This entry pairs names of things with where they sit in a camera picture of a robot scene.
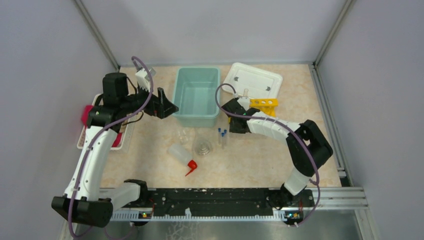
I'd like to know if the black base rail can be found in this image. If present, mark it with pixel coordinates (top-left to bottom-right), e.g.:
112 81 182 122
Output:
138 188 315 217

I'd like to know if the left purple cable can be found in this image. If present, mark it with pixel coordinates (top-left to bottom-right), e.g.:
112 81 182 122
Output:
67 56 154 239

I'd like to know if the small glass beaker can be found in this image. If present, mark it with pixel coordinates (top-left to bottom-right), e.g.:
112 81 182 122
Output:
177 129 190 145

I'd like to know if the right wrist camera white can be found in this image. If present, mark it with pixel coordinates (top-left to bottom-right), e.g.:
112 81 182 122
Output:
237 96 251 111

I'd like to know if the teal plastic tub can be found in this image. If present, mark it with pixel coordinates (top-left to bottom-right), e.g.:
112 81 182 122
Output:
172 66 221 128

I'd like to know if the white plastic lid tray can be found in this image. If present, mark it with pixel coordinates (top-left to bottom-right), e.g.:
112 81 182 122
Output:
222 62 283 99

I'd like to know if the pink cloth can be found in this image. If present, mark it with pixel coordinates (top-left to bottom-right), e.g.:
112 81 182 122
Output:
80 105 94 128

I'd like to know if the white cable duct strip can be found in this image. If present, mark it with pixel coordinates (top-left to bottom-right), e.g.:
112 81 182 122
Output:
110 210 301 223

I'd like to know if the blue capped tube left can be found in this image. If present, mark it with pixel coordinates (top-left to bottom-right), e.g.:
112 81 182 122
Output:
217 127 222 145

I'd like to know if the blue capped tube right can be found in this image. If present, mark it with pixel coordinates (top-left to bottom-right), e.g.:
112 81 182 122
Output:
222 129 228 147

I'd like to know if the wash bottle red cap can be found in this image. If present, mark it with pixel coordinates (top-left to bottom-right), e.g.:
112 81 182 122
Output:
167 143 198 177

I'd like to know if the blue capped tube middle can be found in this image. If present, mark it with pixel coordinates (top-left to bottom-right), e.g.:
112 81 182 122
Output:
221 132 225 149

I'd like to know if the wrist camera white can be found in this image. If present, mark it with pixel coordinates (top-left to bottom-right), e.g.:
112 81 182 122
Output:
237 96 251 111
135 68 151 92

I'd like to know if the yellow test tube rack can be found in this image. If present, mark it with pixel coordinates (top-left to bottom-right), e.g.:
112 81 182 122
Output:
249 98 279 117

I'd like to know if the blue capped tube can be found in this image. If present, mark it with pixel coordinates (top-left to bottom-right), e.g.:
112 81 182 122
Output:
217 127 222 145
222 129 228 147
221 132 225 149

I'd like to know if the white perforated basket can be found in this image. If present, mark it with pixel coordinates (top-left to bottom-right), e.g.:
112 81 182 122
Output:
76 93 137 153

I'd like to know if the glass erlenmeyer flask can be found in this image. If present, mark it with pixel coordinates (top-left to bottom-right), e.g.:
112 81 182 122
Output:
192 139 213 156

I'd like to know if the glass funnel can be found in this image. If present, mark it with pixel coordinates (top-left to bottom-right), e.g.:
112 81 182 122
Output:
191 127 205 148

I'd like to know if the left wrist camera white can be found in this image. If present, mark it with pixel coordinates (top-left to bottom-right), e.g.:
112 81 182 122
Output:
135 68 151 92

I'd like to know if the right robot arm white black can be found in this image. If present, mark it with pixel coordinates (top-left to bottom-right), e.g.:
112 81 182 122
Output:
218 98 333 206

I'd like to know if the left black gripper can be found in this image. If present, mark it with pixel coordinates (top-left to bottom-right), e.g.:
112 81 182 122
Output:
120 80 179 119

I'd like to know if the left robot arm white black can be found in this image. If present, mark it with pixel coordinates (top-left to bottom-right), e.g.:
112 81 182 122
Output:
51 71 179 228

